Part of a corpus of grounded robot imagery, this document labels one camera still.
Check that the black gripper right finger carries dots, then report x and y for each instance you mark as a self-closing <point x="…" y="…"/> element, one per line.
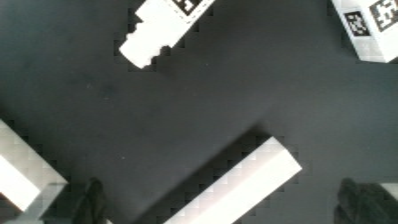
<point x="367" y="203"/>

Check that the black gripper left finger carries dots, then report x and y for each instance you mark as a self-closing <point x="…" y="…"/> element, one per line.
<point x="70" y="204"/>

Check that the white table leg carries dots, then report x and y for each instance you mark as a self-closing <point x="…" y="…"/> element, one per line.
<point x="168" y="17"/>
<point x="370" y="21"/>

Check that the white table leg front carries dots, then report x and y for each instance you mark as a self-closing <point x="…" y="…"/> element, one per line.
<point x="168" y="17"/>

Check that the white U-shaped obstacle fence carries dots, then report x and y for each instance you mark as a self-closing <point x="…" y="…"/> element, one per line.
<point x="228" y="198"/>

